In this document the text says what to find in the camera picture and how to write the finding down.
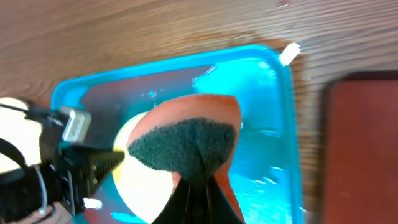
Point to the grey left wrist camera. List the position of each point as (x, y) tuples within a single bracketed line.
[(77, 125)]

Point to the yellow plate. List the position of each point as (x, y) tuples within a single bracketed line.
[(144, 191), (22, 133)]

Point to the teal plastic tray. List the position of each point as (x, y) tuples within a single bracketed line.
[(265, 174)]

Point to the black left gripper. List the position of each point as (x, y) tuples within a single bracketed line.
[(68, 172)]

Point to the black tray with red water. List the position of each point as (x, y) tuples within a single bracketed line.
[(361, 149)]

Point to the orange sponge with green pad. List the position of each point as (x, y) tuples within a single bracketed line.
[(194, 137)]

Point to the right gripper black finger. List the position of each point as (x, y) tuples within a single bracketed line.
[(188, 205)]

